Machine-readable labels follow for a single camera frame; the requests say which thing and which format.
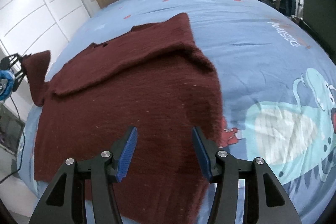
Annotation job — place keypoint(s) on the bed with blue cartoon sheet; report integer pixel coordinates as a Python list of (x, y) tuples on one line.
[(249, 29)]

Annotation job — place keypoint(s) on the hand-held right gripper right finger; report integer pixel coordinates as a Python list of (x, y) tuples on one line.
[(200, 153)]

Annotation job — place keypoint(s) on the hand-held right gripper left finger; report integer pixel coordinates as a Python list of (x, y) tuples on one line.
[(127, 153)]

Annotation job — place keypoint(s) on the dark red towel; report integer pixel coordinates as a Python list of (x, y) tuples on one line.
[(131, 82)]

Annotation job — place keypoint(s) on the black bag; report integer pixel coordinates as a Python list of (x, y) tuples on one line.
[(288, 2)]

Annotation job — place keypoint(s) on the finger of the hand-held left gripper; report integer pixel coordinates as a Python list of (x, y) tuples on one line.
[(20, 79)]

